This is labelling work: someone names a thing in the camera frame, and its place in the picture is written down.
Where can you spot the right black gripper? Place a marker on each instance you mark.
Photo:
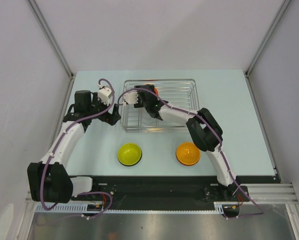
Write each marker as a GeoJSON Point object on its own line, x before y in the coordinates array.
{"type": "Point", "coordinates": [139, 104]}

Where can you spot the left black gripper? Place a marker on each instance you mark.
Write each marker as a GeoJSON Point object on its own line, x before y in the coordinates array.
{"type": "Point", "coordinates": [110, 118]}

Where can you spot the red-orange bowl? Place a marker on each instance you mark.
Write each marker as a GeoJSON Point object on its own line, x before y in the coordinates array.
{"type": "Point", "coordinates": [155, 90]}

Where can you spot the yellow-green bowl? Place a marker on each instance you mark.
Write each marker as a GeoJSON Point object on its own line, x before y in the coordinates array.
{"type": "Point", "coordinates": [129, 152]}

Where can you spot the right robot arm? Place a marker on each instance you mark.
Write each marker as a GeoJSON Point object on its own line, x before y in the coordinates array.
{"type": "Point", "coordinates": [205, 132]}

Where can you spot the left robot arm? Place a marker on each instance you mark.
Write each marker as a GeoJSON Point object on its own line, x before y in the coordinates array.
{"type": "Point", "coordinates": [62, 150]}

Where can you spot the blue white patterned bowl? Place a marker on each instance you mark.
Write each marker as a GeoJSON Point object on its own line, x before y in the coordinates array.
{"type": "Point", "coordinates": [129, 164]}

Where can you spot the orange-yellow bowl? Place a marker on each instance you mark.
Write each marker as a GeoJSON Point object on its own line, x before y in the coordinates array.
{"type": "Point", "coordinates": [187, 150]}

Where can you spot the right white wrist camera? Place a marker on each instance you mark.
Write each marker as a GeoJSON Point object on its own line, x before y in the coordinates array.
{"type": "Point", "coordinates": [130, 98]}

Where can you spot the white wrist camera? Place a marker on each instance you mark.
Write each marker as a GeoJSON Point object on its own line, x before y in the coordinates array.
{"type": "Point", "coordinates": [130, 98]}
{"type": "Point", "coordinates": [104, 94]}

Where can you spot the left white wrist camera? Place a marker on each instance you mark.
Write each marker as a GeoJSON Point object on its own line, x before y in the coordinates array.
{"type": "Point", "coordinates": [104, 94]}

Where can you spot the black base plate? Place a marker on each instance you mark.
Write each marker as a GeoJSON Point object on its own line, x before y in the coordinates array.
{"type": "Point", "coordinates": [244, 180]}

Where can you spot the white cable duct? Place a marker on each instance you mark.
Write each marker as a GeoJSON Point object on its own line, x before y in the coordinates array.
{"type": "Point", "coordinates": [85, 208]}

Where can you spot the aluminium frame rail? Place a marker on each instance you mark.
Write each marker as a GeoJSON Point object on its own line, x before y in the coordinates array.
{"type": "Point", "coordinates": [269, 192]}

